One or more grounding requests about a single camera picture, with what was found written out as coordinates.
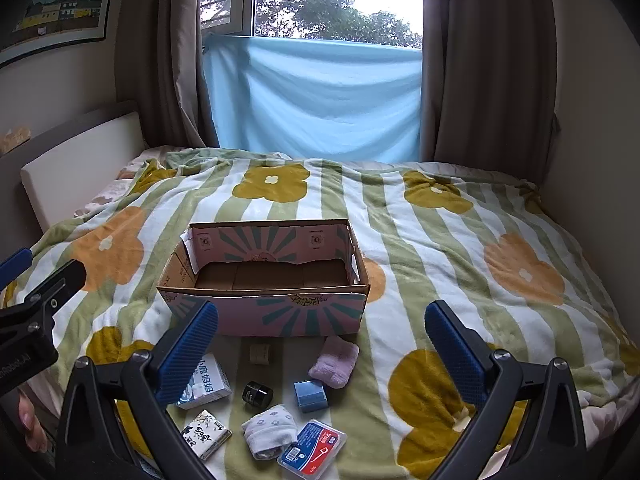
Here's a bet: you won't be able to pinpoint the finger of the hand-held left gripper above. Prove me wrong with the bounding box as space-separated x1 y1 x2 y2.
20 259 87 313
0 247 34 291

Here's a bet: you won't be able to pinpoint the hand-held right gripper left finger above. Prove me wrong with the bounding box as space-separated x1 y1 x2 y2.
55 300 219 480

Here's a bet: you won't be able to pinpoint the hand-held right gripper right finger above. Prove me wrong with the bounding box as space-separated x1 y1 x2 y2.
424 300 587 480

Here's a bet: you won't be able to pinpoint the blue and white carton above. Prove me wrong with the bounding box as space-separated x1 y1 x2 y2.
176 353 232 410

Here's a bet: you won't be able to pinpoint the small black jar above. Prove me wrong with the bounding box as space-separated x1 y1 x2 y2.
242 382 274 406

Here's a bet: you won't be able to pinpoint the black-printed tissue packet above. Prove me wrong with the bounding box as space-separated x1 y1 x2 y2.
181 410 233 461

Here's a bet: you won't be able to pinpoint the printed cardboard box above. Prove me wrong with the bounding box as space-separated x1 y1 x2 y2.
156 218 372 338

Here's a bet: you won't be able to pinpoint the white socks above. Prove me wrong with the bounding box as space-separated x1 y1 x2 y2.
241 405 298 460

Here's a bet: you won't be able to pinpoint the small blue box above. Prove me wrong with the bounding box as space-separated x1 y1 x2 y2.
293 379 329 413

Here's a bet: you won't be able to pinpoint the clear plastic case red label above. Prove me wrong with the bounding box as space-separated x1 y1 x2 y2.
277 419 347 472

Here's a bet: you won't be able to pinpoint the person's left hand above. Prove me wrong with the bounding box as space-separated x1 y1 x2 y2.
19 394 49 453

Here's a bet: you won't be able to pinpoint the pink bed sheet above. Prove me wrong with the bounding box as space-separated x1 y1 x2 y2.
75 146 171 218

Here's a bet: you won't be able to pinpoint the white padded headboard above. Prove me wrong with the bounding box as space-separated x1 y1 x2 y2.
20 110 146 233

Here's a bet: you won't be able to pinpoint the striped floral blanket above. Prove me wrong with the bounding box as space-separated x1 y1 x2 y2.
0 147 640 480

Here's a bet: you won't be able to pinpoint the brown curtain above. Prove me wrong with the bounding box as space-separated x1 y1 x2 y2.
117 0 221 148
420 0 558 181

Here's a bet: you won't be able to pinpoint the light blue cloth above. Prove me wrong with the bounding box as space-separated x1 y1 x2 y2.
202 32 423 163

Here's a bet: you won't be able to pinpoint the tree outside window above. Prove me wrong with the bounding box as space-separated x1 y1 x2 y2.
200 0 423 51

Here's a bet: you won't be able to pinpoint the wall poster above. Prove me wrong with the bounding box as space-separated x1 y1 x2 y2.
0 0 121 67

